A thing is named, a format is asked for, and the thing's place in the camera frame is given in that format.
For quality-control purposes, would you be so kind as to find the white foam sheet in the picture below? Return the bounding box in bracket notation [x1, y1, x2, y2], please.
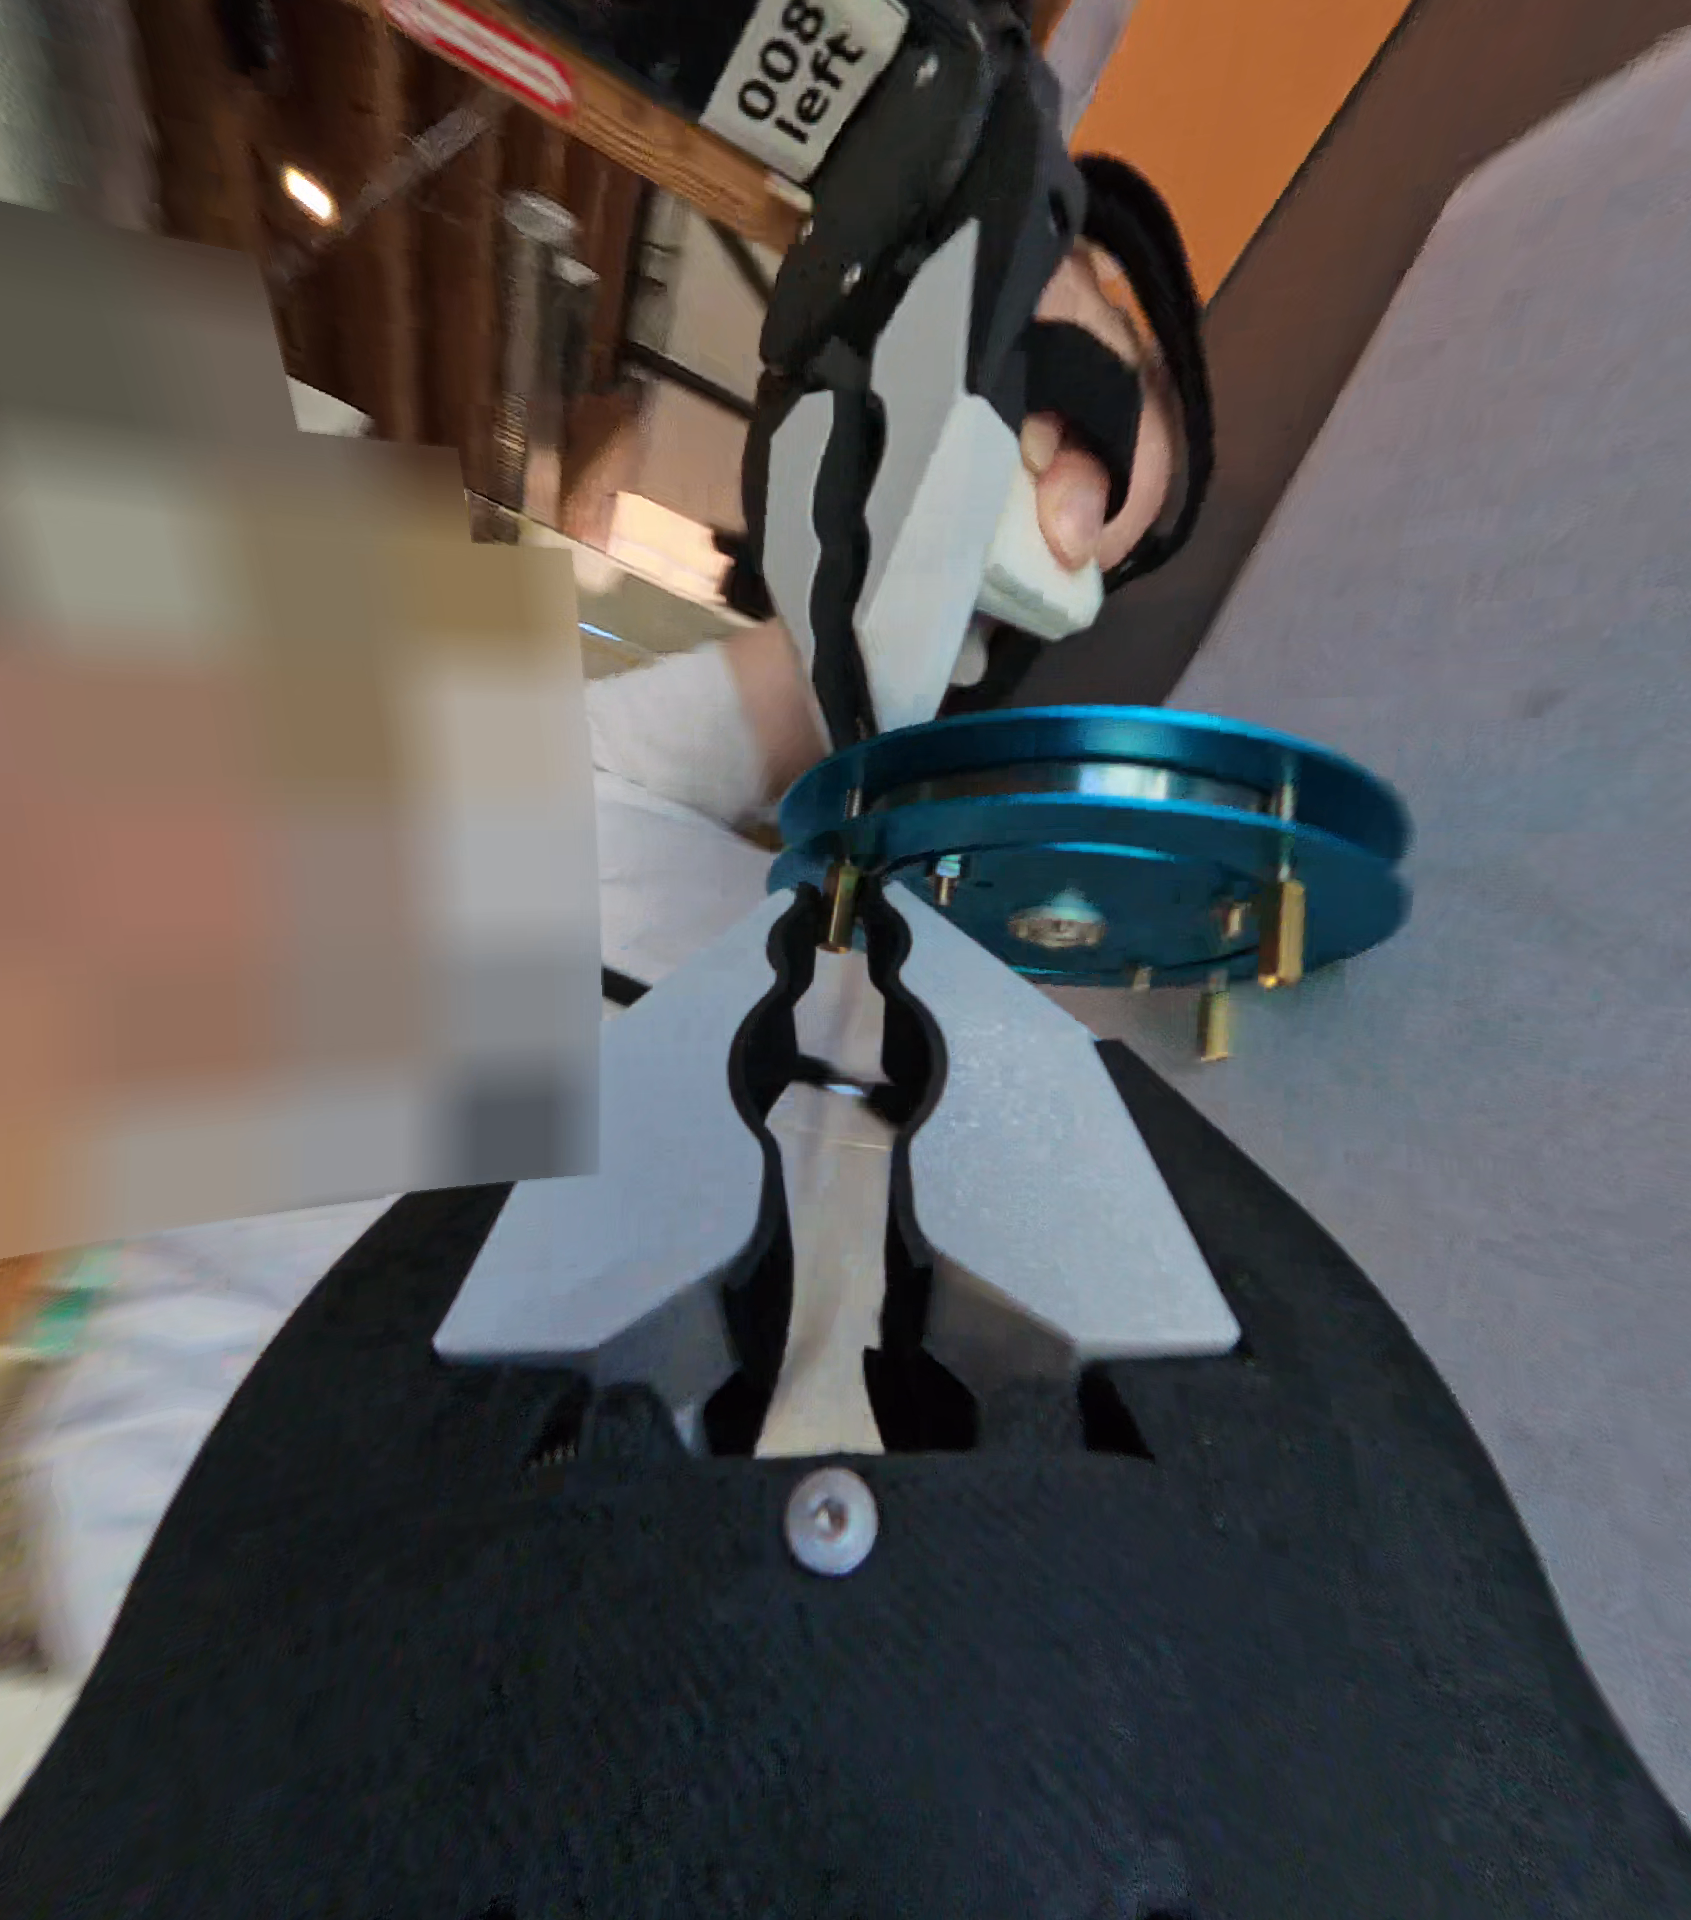
[1085, 0, 1691, 1920]

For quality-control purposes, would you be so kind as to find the orange cardboard box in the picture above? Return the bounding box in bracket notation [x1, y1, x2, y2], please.
[1068, 0, 1418, 311]

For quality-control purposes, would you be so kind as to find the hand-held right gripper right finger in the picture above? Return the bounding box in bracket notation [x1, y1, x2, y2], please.
[860, 877, 1245, 1455]

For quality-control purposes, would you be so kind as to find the blue round metal turntable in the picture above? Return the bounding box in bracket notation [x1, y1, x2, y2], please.
[767, 703, 1414, 984]

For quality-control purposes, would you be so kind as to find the person's left hand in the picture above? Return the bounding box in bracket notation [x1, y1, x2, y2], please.
[1018, 248, 1184, 575]

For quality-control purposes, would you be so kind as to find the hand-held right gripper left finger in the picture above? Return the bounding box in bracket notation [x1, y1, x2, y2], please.
[437, 885, 805, 1455]

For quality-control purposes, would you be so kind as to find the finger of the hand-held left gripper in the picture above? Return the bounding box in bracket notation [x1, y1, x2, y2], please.
[759, 388, 881, 751]
[853, 216, 1003, 724]

